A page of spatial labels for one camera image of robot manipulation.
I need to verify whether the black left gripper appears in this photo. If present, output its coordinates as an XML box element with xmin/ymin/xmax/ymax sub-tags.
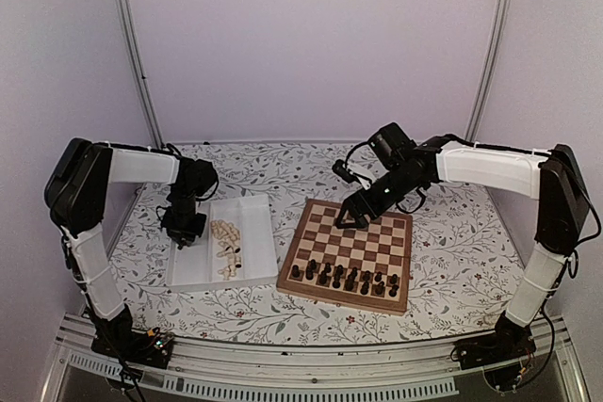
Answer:
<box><xmin>161</xmin><ymin>187</ymin><xmax>207</xmax><ymax>245</ymax></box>

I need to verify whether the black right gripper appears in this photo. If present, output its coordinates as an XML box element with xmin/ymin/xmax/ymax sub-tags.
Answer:
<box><xmin>335</xmin><ymin>167</ymin><xmax>422</xmax><ymax>230</ymax></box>

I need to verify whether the wooden chess board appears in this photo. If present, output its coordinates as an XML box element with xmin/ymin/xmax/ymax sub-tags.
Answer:
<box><xmin>276</xmin><ymin>200</ymin><xmax>413</xmax><ymax>315</ymax></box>

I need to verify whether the white plastic compartment tray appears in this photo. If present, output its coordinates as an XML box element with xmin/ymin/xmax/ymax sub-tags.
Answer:
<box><xmin>166</xmin><ymin>194</ymin><xmax>279</xmax><ymax>292</ymax></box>

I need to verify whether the dark knight chess piece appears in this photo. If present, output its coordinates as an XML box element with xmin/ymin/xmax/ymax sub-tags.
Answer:
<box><xmin>374</xmin><ymin>284</ymin><xmax>384</xmax><ymax>297</ymax></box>

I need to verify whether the dark rook chess piece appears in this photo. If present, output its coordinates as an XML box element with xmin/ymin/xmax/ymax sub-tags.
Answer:
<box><xmin>389</xmin><ymin>284</ymin><xmax>399</xmax><ymax>297</ymax></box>

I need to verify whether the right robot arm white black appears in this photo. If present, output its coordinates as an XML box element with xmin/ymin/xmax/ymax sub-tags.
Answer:
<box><xmin>332</xmin><ymin>122</ymin><xmax>602</xmax><ymax>361</ymax></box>

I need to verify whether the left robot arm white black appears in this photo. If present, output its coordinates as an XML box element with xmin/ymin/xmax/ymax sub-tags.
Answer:
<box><xmin>43</xmin><ymin>137</ymin><xmax>219</xmax><ymax>323</ymax></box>

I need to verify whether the pile of light chess pieces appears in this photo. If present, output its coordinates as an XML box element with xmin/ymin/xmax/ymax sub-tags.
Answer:
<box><xmin>210</xmin><ymin>219</ymin><xmax>242</xmax><ymax>281</ymax></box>

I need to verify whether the floral patterned table cloth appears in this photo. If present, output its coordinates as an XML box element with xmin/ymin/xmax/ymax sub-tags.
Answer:
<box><xmin>111</xmin><ymin>143</ymin><xmax>523</xmax><ymax>346</ymax></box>

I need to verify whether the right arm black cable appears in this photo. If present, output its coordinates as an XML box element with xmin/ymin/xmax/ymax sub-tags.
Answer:
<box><xmin>343</xmin><ymin>140</ymin><xmax>428</xmax><ymax>215</ymax></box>

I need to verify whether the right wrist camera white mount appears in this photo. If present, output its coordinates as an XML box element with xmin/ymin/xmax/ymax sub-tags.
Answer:
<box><xmin>332</xmin><ymin>159</ymin><xmax>377</xmax><ymax>189</ymax></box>

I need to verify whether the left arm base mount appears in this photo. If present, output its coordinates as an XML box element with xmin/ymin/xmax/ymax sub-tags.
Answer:
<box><xmin>89</xmin><ymin>306</ymin><xmax>173</xmax><ymax>369</ymax></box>

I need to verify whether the front aluminium rail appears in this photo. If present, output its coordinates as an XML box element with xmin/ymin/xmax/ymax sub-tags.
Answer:
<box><xmin>41</xmin><ymin>314</ymin><xmax>593</xmax><ymax>401</ymax></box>

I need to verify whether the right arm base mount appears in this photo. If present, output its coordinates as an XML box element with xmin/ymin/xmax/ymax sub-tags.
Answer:
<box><xmin>449</xmin><ymin>313</ymin><xmax>536</xmax><ymax>392</ymax></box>

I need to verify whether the left aluminium frame post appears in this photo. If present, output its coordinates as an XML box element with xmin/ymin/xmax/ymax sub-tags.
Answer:
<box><xmin>115</xmin><ymin>0</ymin><xmax>164</xmax><ymax>148</ymax></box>

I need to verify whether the aluminium frame post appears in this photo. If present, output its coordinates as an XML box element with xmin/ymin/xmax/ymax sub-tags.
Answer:
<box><xmin>464</xmin><ymin>0</ymin><xmax>512</xmax><ymax>141</ymax></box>
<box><xmin>115</xmin><ymin>0</ymin><xmax>164</xmax><ymax>148</ymax></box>

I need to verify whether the right aluminium frame post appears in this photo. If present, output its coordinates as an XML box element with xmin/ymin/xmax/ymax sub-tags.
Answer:
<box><xmin>464</xmin><ymin>0</ymin><xmax>512</xmax><ymax>141</ymax></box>

